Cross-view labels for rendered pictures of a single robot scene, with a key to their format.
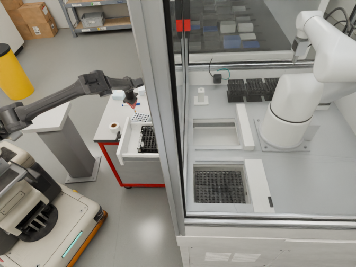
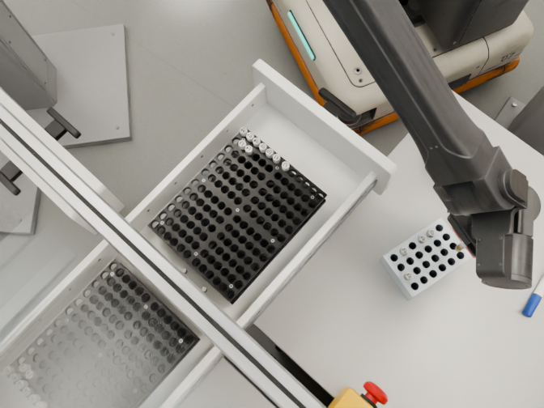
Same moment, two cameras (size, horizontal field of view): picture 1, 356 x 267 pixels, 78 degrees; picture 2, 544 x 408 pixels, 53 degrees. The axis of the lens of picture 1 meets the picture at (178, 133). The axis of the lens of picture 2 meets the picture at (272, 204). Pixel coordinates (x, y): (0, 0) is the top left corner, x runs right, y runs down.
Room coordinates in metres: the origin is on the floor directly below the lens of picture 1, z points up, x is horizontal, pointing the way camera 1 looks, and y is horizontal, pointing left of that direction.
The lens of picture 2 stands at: (1.04, -0.03, 1.71)
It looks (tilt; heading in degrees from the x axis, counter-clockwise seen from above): 73 degrees down; 132
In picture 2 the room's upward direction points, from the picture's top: 7 degrees counter-clockwise
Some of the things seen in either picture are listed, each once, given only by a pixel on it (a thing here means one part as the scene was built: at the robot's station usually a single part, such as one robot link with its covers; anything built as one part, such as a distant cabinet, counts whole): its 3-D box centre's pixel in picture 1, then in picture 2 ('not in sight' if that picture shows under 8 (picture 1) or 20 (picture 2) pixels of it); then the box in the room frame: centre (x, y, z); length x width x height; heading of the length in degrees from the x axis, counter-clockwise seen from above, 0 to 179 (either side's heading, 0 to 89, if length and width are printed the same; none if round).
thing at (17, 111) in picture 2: not in sight; (54, 146); (0.51, 0.03, 0.87); 0.29 x 0.02 x 0.11; 174
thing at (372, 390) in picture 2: not in sight; (372, 396); (1.16, 0.01, 0.88); 0.04 x 0.03 x 0.04; 174
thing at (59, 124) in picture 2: not in sight; (58, 127); (0.51, 0.05, 0.91); 0.07 x 0.04 x 0.01; 174
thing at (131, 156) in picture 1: (160, 140); (235, 220); (0.84, 0.10, 0.86); 0.40 x 0.26 x 0.06; 84
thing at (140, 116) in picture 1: (141, 119); (424, 258); (1.12, 0.25, 0.78); 0.12 x 0.08 x 0.04; 68
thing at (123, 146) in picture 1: (125, 140); (320, 128); (0.86, 0.31, 0.87); 0.29 x 0.02 x 0.11; 174
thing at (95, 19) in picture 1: (93, 19); not in sight; (4.68, 1.47, 0.22); 0.40 x 0.30 x 0.17; 90
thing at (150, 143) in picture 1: (159, 140); (239, 215); (0.84, 0.11, 0.87); 0.22 x 0.18 x 0.06; 84
